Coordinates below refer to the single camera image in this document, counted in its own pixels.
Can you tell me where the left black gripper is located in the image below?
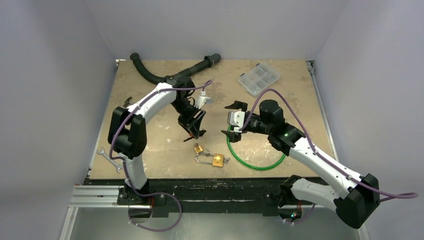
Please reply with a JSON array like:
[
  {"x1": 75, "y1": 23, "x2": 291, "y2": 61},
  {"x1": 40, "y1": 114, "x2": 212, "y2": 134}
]
[{"x1": 171, "y1": 98, "x2": 206, "y2": 139}]

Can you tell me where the large brass padlock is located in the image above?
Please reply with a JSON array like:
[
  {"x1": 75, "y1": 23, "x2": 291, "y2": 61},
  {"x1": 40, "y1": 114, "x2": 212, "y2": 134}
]
[{"x1": 194, "y1": 153, "x2": 226, "y2": 168}]

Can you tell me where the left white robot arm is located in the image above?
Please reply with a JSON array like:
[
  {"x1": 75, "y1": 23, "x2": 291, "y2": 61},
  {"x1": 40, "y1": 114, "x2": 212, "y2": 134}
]
[{"x1": 107, "y1": 77, "x2": 206, "y2": 205}]

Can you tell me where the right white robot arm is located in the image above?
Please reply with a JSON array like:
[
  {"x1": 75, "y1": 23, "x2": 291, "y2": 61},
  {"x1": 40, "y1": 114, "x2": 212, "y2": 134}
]
[{"x1": 222, "y1": 99, "x2": 380, "y2": 229}]

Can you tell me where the small brass padlock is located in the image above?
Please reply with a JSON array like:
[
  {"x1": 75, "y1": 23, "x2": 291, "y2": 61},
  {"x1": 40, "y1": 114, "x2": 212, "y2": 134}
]
[{"x1": 194, "y1": 143, "x2": 210, "y2": 155}]

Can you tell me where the clear plastic organizer box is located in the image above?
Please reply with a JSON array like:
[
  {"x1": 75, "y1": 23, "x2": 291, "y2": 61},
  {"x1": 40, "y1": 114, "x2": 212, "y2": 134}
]
[{"x1": 238, "y1": 62, "x2": 281, "y2": 97}]

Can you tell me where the small black hammer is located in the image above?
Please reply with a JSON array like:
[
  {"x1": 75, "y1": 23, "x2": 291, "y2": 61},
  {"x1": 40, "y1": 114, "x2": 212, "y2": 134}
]
[{"x1": 123, "y1": 96, "x2": 134, "y2": 108}]

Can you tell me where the silver open-end wrench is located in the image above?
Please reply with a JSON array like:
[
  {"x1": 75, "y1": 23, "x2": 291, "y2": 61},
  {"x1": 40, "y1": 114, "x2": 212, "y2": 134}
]
[{"x1": 96, "y1": 147, "x2": 123, "y2": 174}]

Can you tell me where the green cable lock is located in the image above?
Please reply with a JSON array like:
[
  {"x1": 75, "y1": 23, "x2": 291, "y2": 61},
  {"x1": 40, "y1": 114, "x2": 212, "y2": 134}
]
[{"x1": 225, "y1": 136, "x2": 287, "y2": 172}]

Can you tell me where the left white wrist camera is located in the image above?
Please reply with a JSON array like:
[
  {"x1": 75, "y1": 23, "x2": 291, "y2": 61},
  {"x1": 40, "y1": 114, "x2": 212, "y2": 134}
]
[{"x1": 194, "y1": 90, "x2": 213, "y2": 109}]

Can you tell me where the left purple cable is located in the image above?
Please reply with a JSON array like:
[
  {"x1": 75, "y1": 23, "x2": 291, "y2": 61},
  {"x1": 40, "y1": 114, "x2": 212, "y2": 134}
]
[{"x1": 108, "y1": 79, "x2": 183, "y2": 232}]

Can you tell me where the black corrugated hose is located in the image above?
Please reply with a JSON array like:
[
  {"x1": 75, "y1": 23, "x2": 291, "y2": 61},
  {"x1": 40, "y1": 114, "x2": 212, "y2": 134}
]
[{"x1": 129, "y1": 52, "x2": 222, "y2": 85}]

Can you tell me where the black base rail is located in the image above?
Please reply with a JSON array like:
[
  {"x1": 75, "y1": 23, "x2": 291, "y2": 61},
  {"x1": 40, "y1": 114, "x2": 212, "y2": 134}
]
[{"x1": 82, "y1": 176, "x2": 319, "y2": 219}]

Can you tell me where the aluminium frame rail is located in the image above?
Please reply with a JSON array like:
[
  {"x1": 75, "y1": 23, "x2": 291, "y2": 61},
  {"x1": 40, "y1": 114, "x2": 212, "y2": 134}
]
[{"x1": 69, "y1": 185, "x2": 119, "y2": 208}]

